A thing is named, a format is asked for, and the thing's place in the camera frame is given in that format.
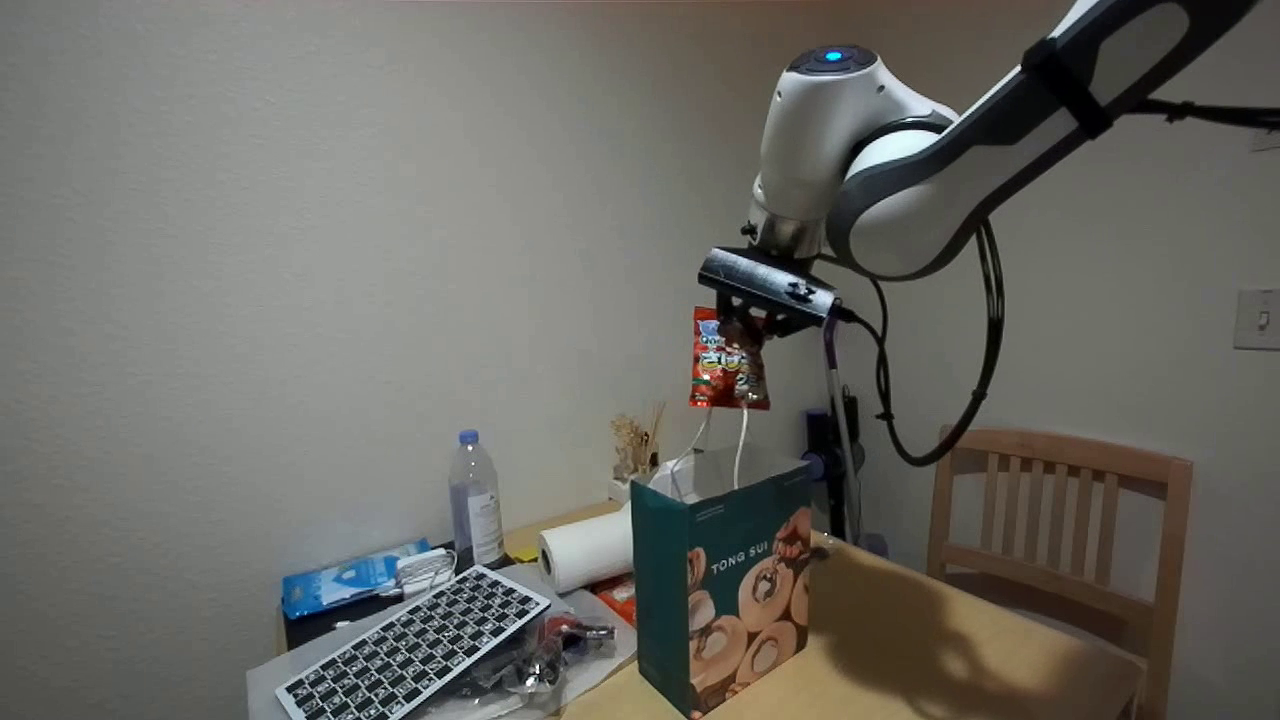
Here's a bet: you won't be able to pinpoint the small orange packet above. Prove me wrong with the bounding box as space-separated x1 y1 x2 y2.
593 573 640 628

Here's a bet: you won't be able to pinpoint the blue tissue box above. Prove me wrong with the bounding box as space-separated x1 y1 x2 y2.
276 537 461 651

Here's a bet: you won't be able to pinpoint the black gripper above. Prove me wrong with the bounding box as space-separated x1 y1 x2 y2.
711 291 810 374

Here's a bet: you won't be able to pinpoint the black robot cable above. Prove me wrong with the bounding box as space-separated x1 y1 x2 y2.
815 94 1280 472

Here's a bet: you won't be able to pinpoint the dried reed sticks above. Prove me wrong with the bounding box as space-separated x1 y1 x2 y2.
610 405 673 486

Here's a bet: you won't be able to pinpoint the clear plastic packet clutter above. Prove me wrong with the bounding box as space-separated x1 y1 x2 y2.
455 606 640 712

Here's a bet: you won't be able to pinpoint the wooden slat back chair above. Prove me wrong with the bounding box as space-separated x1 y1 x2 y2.
926 426 1197 720

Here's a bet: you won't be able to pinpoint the white paper towel roll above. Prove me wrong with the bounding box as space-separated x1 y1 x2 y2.
536 505 640 598

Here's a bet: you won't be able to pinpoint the white wall light switch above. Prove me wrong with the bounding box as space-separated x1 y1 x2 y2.
1234 283 1280 358

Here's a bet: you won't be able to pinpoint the teal donut print paper bag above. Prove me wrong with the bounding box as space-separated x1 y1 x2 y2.
627 405 833 720

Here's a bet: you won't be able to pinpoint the clear plastic water bottle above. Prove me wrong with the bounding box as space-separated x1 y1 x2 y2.
448 426 510 573

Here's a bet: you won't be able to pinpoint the red snack sachet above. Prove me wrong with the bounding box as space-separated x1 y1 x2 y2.
684 305 778 417

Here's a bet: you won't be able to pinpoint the black stand with metal pole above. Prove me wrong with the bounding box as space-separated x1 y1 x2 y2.
799 325 870 545

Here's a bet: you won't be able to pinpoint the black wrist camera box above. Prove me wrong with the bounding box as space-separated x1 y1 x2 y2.
694 243 843 334

